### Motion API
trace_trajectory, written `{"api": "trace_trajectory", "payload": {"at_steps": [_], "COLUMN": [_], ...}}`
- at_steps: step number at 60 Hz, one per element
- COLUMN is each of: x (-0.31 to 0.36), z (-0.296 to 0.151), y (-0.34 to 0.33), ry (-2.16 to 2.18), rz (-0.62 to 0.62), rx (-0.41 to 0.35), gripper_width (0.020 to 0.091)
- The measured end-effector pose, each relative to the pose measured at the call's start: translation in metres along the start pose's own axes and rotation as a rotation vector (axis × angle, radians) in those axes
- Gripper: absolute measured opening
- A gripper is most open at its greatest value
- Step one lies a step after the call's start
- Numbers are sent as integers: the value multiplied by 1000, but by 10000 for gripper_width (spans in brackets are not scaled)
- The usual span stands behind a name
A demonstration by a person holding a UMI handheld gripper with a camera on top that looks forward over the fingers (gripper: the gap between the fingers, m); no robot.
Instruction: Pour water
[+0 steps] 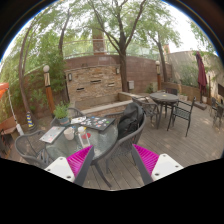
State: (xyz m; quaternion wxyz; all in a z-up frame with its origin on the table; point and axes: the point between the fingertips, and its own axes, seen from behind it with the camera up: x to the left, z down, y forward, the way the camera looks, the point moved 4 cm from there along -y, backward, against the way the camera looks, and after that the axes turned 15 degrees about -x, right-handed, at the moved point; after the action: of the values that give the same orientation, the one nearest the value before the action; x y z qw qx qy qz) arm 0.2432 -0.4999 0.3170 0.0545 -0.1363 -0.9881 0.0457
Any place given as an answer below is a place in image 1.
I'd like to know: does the slim-trunk tree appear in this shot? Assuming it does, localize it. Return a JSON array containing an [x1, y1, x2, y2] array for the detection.
[[146, 19, 181, 83]]

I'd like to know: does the wooden bench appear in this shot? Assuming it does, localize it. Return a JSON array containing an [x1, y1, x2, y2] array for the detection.
[[0, 116, 18, 134]]

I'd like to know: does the forked dark-trunk tree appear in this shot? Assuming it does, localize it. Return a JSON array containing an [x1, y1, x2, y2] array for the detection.
[[79, 0, 158, 93]]

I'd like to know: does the dark round patio table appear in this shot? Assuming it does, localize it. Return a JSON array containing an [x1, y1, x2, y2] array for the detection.
[[149, 92, 180, 129]]

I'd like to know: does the silver laptop with stickers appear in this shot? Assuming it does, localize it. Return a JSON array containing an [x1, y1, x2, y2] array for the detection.
[[39, 125, 66, 145]]

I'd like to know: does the white sticker sheet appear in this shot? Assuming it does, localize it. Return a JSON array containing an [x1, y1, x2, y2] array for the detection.
[[70, 115, 88, 125]]

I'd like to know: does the orange canopy with white pole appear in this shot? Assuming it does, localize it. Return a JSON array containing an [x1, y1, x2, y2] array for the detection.
[[0, 82, 25, 136]]

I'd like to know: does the black metal slatted chair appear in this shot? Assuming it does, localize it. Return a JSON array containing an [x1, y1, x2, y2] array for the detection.
[[166, 96, 197, 138], [209, 96, 224, 129]]

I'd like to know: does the leaning thin-trunk tree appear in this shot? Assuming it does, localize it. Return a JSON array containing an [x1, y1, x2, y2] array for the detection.
[[18, 19, 44, 114]]

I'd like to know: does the green plant in blue pot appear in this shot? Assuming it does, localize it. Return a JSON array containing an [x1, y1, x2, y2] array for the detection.
[[53, 101, 72, 126]]

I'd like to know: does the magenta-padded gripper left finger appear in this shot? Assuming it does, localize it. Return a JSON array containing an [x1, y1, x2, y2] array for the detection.
[[44, 145, 95, 187]]

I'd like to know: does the wooden lamp post globe top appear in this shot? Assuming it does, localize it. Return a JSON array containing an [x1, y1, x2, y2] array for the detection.
[[42, 64, 56, 116], [154, 60, 162, 92]]

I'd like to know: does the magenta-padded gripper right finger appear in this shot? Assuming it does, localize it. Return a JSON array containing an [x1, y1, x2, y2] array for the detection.
[[130, 143, 184, 186]]

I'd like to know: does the black laptop with stickers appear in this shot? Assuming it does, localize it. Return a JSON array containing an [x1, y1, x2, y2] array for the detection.
[[79, 115, 116, 132]]

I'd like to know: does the white ribbed ceramic mug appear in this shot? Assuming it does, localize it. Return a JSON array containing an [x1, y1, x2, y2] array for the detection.
[[63, 126, 76, 141]]

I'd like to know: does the closed dark red parasol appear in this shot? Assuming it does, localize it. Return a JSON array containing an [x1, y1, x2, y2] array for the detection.
[[195, 50, 209, 104]]

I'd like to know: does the blue yellow striped bollard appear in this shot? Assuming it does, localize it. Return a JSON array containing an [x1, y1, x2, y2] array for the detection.
[[25, 110, 36, 129]]

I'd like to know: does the clear plastic bottle white cap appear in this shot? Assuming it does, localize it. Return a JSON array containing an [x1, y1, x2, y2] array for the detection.
[[77, 125, 92, 149]]

